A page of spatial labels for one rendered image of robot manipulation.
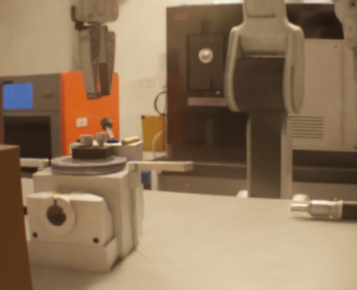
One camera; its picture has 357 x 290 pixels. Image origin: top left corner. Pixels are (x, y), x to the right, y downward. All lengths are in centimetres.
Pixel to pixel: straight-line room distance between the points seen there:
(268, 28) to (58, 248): 100
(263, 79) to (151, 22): 230
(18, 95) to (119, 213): 144
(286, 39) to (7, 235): 120
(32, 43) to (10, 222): 389
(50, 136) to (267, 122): 83
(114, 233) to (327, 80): 165
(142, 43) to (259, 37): 224
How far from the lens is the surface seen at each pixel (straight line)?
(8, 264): 21
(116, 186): 51
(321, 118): 208
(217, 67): 217
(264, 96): 131
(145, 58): 354
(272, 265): 51
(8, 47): 426
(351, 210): 68
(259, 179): 142
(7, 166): 21
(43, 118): 185
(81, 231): 49
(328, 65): 208
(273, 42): 136
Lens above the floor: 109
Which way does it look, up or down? 7 degrees down
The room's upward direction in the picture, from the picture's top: straight up
